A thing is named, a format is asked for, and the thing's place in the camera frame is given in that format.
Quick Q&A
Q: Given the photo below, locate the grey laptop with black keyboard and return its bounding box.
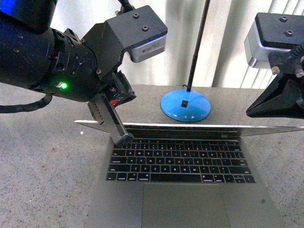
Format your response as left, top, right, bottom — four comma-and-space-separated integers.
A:
80, 121, 302, 228

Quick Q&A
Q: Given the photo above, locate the blue desk lamp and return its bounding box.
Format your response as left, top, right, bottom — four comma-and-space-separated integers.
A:
161, 0, 211, 123

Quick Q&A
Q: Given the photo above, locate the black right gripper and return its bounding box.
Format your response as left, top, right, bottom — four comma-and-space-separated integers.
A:
246, 43, 304, 119

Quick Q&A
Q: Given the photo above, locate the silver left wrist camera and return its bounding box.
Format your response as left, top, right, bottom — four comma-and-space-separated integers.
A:
106, 5, 168, 63

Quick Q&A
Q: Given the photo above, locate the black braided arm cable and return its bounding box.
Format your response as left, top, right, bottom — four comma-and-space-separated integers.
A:
0, 94, 53, 114

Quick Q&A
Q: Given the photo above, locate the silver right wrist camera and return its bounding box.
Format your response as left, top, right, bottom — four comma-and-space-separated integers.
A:
244, 12, 304, 69

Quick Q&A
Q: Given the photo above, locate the white curtain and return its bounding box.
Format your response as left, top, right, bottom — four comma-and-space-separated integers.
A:
51, 0, 304, 89

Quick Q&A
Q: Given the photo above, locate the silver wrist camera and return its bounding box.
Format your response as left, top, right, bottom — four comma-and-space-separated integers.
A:
106, 5, 168, 63
244, 12, 304, 69

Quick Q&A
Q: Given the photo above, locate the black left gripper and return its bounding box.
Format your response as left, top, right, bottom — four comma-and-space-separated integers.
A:
83, 22, 136, 146

